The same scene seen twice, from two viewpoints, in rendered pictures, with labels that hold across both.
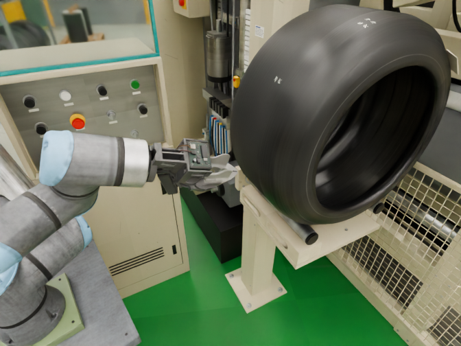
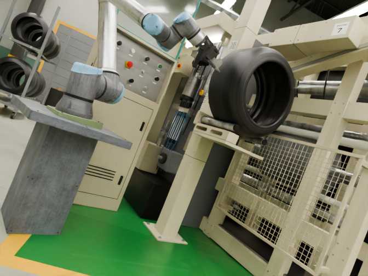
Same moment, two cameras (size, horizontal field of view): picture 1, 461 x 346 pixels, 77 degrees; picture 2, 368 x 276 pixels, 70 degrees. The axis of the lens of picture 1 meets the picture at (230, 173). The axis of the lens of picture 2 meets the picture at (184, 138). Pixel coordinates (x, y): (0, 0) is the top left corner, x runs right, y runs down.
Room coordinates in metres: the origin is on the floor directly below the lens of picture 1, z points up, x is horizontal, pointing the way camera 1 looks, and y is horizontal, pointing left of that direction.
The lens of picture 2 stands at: (-0.97, 0.18, 0.72)
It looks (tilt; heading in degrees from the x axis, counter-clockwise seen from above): 0 degrees down; 354
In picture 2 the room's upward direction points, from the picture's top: 22 degrees clockwise
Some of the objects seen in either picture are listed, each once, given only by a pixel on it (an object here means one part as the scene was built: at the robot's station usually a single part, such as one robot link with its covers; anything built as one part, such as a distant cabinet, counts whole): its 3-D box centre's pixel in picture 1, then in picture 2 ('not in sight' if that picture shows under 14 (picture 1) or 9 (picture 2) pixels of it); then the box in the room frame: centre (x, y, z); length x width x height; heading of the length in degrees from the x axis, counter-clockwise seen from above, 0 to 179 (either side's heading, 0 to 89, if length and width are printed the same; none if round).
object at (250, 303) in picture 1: (255, 283); (165, 231); (1.01, -0.15, 0.01); 0.27 x 0.27 x 0.02; 27
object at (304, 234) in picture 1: (278, 204); (218, 123); (0.73, -0.16, 0.90); 0.35 x 0.05 x 0.05; 27
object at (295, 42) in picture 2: not in sight; (315, 41); (0.82, -0.60, 1.71); 0.61 x 0.25 x 0.15; 27
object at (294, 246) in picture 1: (276, 217); (214, 132); (0.73, -0.16, 0.84); 0.36 x 0.09 x 0.06; 27
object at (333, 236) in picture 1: (306, 211); (226, 144); (0.79, -0.28, 0.80); 0.37 x 0.36 x 0.02; 117
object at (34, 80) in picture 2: not in sight; (29, 62); (3.96, 2.76, 0.96); 1.30 x 0.62 x 1.92; 11
